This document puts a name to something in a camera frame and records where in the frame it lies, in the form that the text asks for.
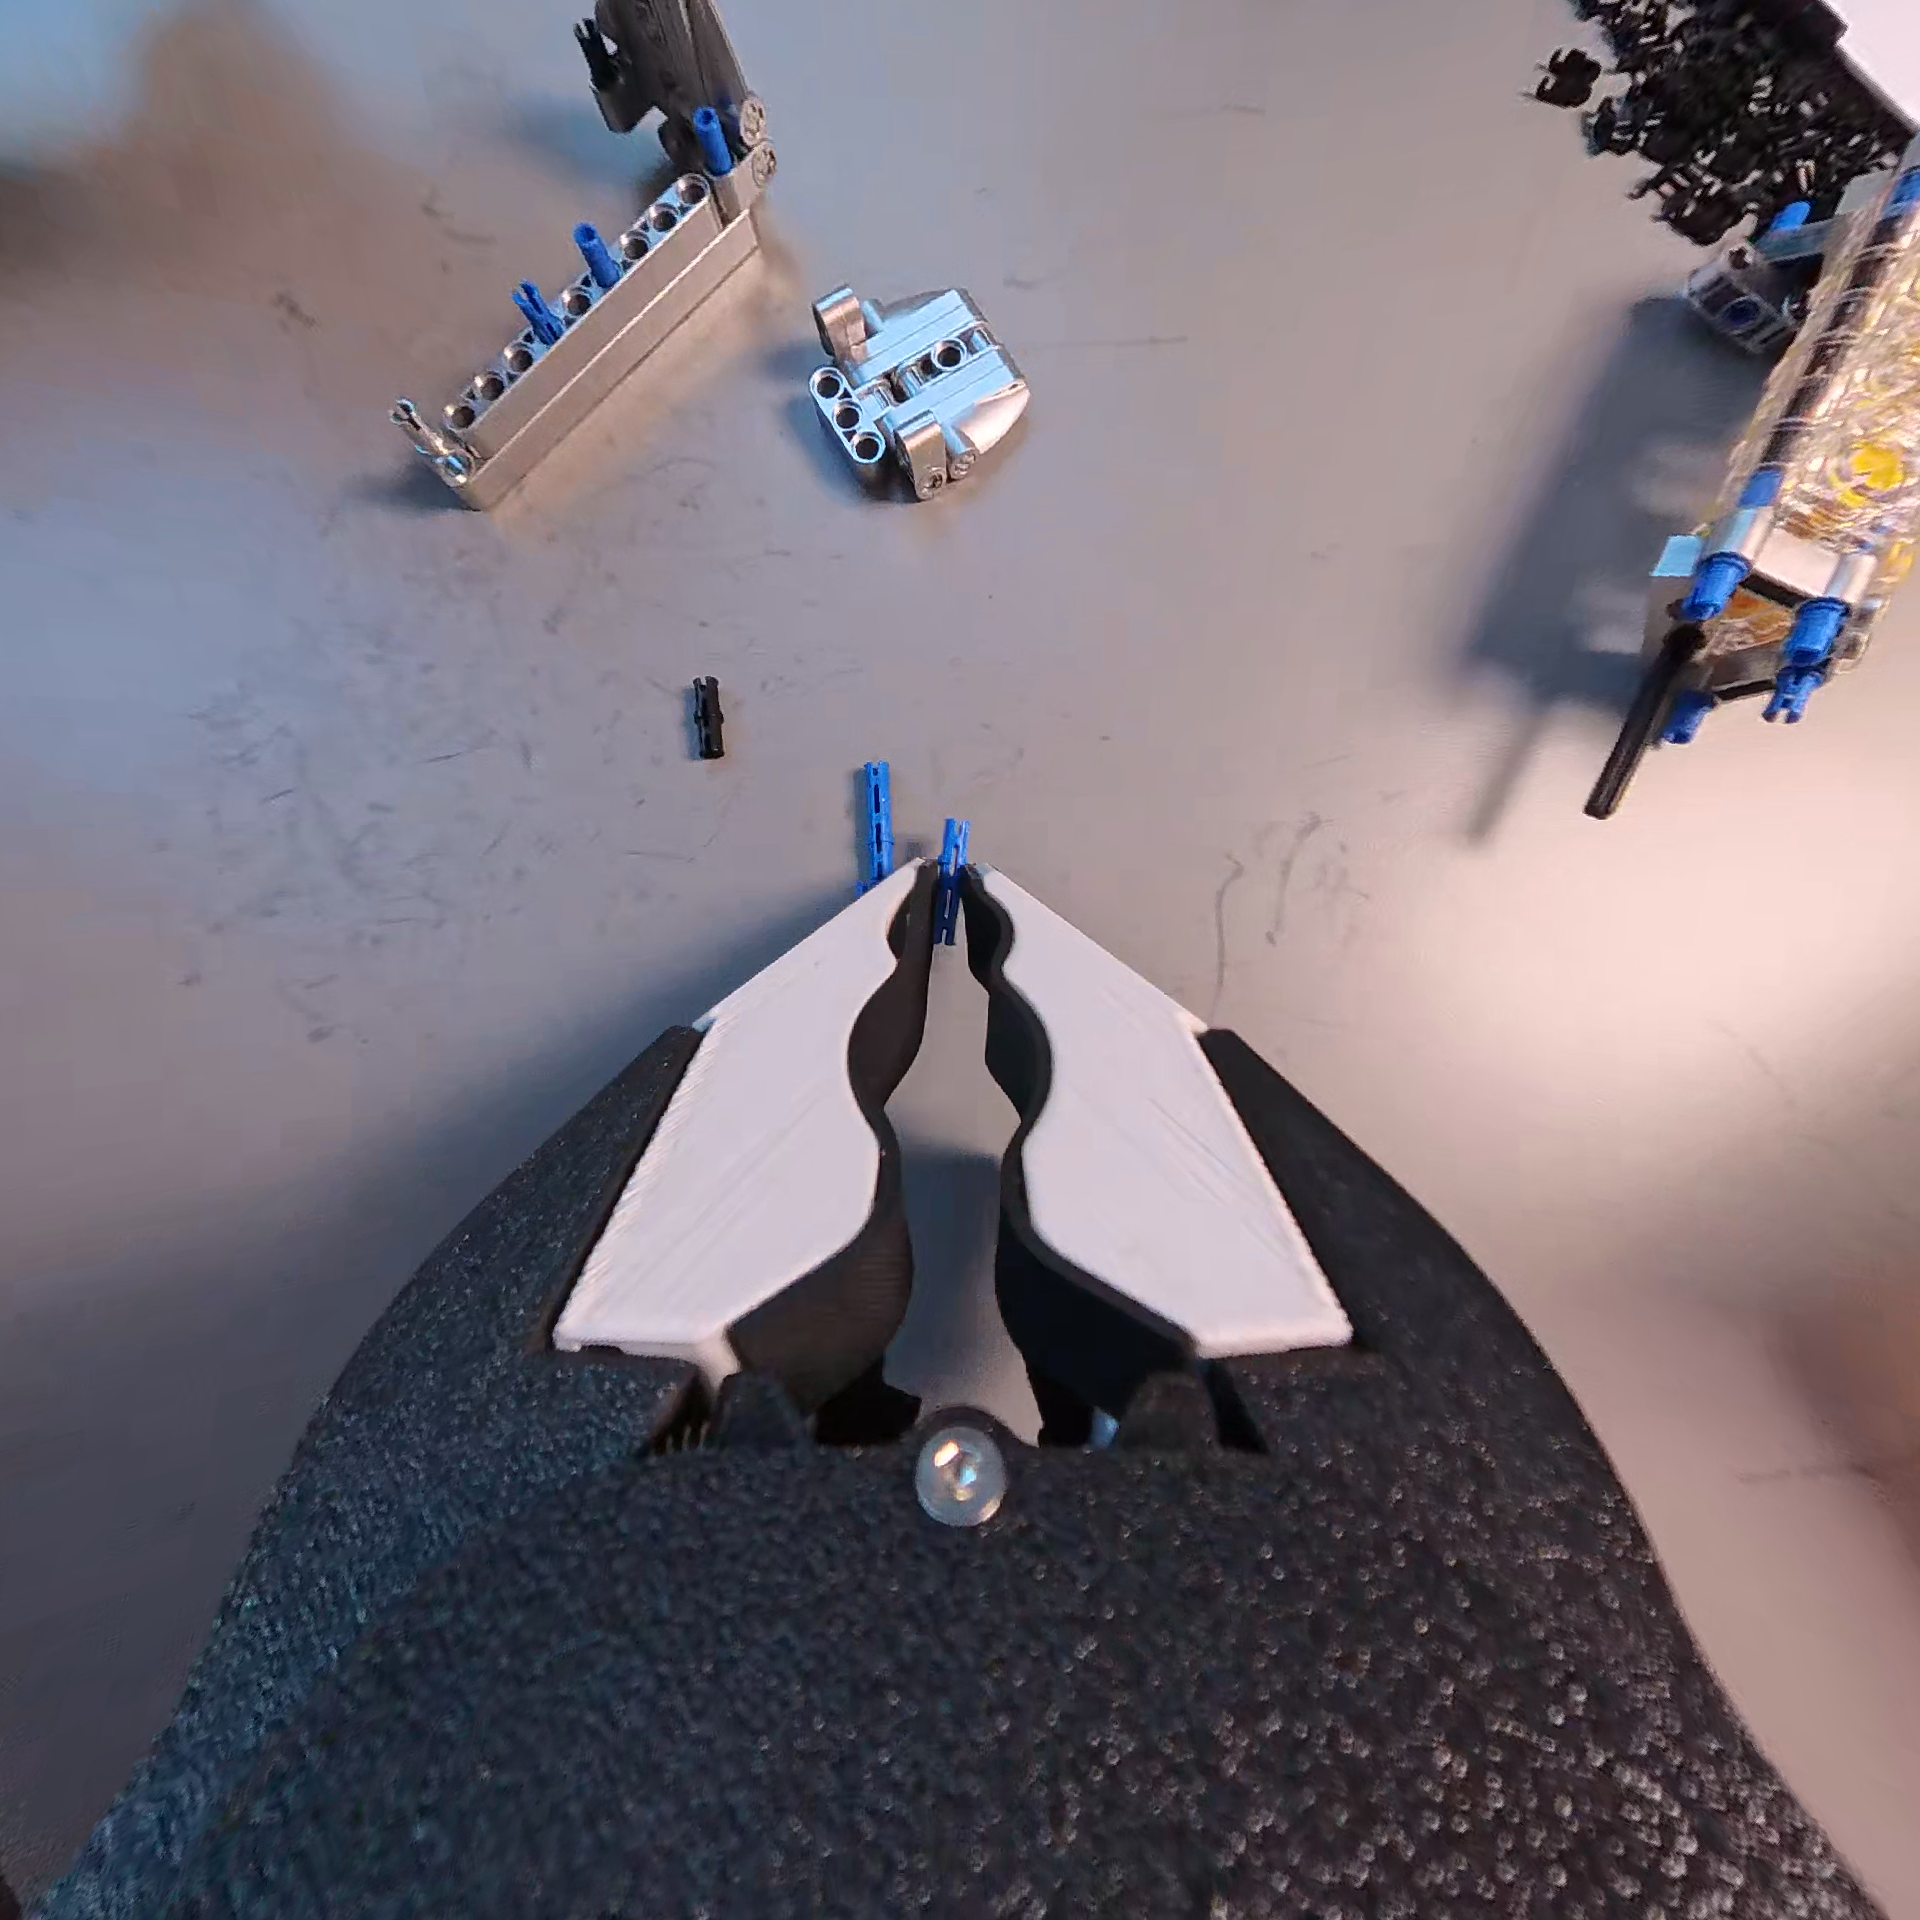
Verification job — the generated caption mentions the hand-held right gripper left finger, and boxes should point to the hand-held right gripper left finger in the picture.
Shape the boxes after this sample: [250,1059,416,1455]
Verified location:
[551,863,936,1445]

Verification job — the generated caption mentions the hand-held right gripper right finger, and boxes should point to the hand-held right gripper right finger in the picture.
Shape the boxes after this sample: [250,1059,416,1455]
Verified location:
[959,866,1356,1445]

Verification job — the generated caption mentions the long grey beam with pins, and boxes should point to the long grey beam with pins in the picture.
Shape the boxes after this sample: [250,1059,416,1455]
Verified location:
[394,143,781,515]

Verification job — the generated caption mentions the short grey perforated beam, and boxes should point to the short grey perforated beam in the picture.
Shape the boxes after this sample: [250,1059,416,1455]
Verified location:
[442,169,720,459]

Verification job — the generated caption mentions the transparent brick assembly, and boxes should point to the transparent brick assembly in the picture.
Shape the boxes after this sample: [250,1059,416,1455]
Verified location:
[1581,143,1920,823]

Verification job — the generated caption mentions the pile of black pins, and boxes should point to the pile of black pins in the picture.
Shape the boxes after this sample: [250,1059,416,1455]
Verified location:
[1528,0,1920,252]

